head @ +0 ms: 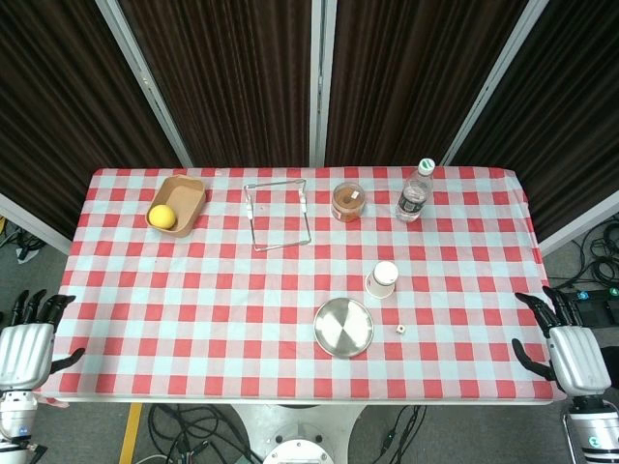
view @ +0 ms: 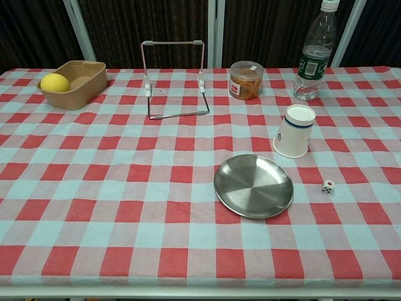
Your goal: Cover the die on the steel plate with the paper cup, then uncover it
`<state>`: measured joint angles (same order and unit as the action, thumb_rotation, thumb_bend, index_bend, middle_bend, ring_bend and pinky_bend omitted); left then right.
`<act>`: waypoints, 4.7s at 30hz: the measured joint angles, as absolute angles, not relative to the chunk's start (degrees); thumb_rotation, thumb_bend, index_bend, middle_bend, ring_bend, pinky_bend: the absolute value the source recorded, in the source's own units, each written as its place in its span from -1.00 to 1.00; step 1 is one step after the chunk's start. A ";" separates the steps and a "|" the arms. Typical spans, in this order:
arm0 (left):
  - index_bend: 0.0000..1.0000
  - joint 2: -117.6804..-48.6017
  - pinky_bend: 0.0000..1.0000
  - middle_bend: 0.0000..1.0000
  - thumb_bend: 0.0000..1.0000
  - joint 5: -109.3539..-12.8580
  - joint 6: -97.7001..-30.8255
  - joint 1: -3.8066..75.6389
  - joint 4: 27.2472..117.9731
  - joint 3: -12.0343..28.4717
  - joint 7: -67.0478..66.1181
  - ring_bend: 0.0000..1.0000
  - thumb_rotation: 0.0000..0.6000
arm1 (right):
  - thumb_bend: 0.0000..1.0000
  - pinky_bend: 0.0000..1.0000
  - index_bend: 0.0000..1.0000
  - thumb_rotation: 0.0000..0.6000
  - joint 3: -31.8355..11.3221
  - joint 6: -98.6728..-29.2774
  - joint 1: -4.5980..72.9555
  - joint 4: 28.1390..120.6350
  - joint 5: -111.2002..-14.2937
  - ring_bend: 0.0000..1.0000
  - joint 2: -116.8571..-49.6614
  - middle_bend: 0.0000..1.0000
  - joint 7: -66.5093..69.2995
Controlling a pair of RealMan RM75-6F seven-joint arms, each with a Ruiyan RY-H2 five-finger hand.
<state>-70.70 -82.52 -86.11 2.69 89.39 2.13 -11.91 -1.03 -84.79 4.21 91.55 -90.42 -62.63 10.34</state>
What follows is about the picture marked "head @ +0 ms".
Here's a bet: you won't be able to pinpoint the red white checkered tablecloth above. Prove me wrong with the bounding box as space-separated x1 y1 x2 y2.
40 165 568 405

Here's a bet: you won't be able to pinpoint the clear plastic water bottle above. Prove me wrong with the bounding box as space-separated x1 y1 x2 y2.
395 158 438 223

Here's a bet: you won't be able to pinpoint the round steel plate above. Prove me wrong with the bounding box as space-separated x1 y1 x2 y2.
312 297 375 360

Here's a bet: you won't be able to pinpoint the black coiled cables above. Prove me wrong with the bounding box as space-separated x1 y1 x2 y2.
545 219 619 291

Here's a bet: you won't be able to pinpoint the black cables with white plug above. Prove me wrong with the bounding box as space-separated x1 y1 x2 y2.
0 216 47 266

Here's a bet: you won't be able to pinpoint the brown paper food box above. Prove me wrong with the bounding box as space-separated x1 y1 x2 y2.
145 174 208 239

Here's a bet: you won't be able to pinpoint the yellow ball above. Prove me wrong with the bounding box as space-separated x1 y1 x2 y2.
148 204 177 230

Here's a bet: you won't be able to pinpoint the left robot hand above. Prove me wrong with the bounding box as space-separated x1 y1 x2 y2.
0 289 86 391

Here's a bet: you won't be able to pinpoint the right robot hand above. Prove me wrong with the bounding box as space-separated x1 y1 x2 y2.
511 285 612 395

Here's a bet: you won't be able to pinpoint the black power strip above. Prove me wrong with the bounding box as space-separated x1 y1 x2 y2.
565 285 619 342

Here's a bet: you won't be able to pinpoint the grey metal partition post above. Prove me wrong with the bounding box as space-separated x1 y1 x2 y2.
308 0 336 168
93 0 195 169
438 0 551 168

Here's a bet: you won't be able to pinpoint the black cable bundle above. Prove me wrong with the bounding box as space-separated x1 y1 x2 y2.
146 403 265 464

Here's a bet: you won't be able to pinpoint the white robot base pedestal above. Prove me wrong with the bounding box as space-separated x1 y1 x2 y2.
230 402 369 464

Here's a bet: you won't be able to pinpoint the clear jar of rubber bands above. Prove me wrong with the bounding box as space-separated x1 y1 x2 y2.
331 181 368 224

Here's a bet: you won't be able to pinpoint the metal wire stand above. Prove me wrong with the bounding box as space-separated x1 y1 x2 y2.
243 178 312 254

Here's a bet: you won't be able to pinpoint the black cable with plug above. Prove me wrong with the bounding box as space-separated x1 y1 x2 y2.
370 404 428 459

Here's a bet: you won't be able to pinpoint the dark corrugated partition panel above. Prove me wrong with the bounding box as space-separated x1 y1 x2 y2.
0 0 184 242
117 0 314 168
325 0 529 168
451 0 619 243

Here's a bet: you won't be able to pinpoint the white paper cup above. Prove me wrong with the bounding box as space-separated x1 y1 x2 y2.
364 260 400 302

